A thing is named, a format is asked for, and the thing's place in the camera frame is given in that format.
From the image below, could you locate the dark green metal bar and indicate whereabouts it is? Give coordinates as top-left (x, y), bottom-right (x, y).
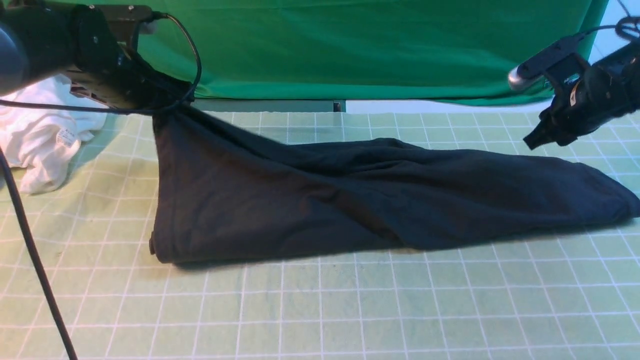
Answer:
top-left (192, 98), bottom-right (346, 113)

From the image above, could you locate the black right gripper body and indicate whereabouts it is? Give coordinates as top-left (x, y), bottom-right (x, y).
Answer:
top-left (523, 65), bottom-right (608, 150)

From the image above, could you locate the dark gray long-sleeve top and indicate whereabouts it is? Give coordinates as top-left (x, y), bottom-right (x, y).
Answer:
top-left (150, 105), bottom-right (639, 265)

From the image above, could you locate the light green checkered tablecloth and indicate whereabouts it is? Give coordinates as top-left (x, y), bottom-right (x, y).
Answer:
top-left (22, 117), bottom-right (640, 360)

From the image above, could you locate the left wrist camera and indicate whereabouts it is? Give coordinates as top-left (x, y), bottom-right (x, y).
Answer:
top-left (94, 4), bottom-right (158, 50)

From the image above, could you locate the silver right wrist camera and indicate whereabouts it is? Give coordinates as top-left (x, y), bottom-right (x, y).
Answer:
top-left (507, 33), bottom-right (590, 92)

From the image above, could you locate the black left camera cable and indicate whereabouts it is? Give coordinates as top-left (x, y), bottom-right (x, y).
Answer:
top-left (0, 11), bottom-right (203, 360)

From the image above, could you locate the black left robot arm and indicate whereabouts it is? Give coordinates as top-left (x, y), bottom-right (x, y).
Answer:
top-left (0, 0), bottom-right (202, 115)

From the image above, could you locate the crumpled white shirt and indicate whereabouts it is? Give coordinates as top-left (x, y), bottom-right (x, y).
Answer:
top-left (0, 75), bottom-right (107, 194)

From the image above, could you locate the green backdrop cloth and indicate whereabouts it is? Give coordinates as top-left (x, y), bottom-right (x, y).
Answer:
top-left (124, 0), bottom-right (608, 107)

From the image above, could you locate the black camera cable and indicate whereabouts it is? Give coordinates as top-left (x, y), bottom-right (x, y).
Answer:
top-left (0, 11), bottom-right (203, 360)
top-left (575, 0), bottom-right (640, 43)

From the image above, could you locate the black right camera cable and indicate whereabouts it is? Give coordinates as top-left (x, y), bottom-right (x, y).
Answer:
top-left (575, 0), bottom-right (640, 43)

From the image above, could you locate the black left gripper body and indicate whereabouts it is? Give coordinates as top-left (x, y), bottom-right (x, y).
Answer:
top-left (65, 47), bottom-right (195, 111)

